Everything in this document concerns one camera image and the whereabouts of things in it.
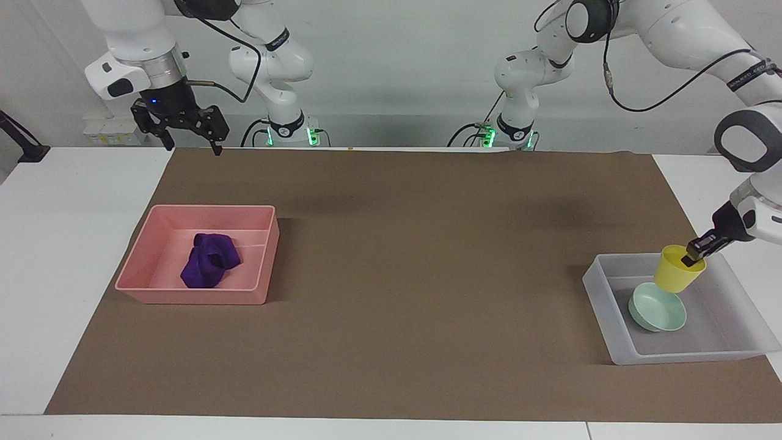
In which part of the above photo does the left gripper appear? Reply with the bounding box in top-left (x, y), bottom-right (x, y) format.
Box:
top-left (711, 200), bottom-right (748, 243)

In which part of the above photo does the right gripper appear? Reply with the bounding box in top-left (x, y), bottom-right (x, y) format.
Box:
top-left (130, 80), bottom-right (231, 157)

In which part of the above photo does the yellow plastic cup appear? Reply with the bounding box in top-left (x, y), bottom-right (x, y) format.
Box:
top-left (654, 244), bottom-right (707, 294)

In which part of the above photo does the translucent grey plastic box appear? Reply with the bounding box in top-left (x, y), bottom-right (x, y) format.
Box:
top-left (582, 252), bottom-right (782, 366)

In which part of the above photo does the pink plastic box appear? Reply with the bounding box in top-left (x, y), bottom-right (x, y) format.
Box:
top-left (115, 205), bottom-right (280, 306)

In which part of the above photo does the mint green bowl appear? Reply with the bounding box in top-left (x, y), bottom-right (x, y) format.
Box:
top-left (628, 282), bottom-right (688, 333)

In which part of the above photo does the purple cloth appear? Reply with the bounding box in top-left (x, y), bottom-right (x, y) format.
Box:
top-left (180, 232), bottom-right (243, 289)

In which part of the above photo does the black stand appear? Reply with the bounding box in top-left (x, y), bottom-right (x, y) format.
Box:
top-left (0, 110), bottom-right (51, 164)

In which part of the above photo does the black cable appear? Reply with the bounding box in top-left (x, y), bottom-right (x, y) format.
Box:
top-left (176, 0), bottom-right (263, 103)
top-left (240, 118), bottom-right (273, 149)
top-left (446, 89), bottom-right (508, 149)
top-left (601, 12), bottom-right (778, 114)

